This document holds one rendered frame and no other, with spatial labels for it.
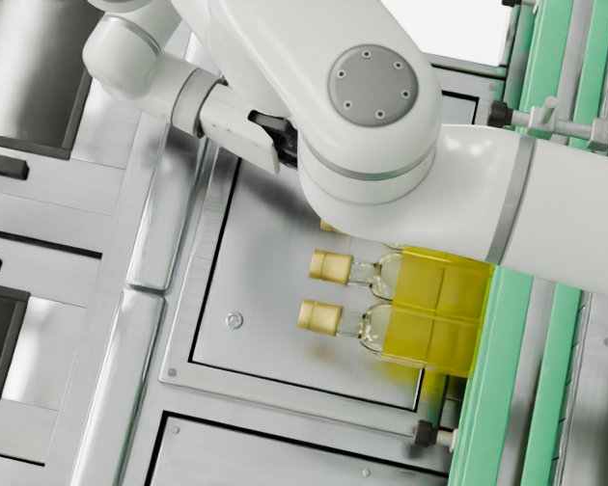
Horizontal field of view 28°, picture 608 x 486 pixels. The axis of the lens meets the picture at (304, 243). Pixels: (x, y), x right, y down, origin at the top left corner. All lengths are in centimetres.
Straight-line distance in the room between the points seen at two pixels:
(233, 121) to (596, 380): 48
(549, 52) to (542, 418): 44
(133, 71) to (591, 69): 51
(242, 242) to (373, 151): 75
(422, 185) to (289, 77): 13
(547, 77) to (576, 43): 6
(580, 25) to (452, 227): 63
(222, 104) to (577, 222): 62
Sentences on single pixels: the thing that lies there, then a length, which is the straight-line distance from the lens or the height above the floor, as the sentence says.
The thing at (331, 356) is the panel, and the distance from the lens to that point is 146.
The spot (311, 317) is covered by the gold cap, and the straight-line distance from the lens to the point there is 133.
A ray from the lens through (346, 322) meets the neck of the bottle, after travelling 133.
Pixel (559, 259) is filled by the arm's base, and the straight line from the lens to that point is 84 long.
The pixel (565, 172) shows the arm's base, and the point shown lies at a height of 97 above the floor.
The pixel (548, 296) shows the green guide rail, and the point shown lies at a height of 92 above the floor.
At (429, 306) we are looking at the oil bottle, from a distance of 132.
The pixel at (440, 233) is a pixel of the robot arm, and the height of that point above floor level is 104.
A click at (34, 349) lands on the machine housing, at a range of 155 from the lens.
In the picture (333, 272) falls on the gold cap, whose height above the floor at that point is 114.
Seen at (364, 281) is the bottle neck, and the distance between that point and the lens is 134.
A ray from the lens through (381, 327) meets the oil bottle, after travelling 131.
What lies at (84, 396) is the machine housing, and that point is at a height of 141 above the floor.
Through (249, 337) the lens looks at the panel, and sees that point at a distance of 147.
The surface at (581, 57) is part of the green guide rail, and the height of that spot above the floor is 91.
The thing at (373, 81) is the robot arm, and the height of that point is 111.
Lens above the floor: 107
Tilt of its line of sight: 4 degrees up
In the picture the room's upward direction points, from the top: 78 degrees counter-clockwise
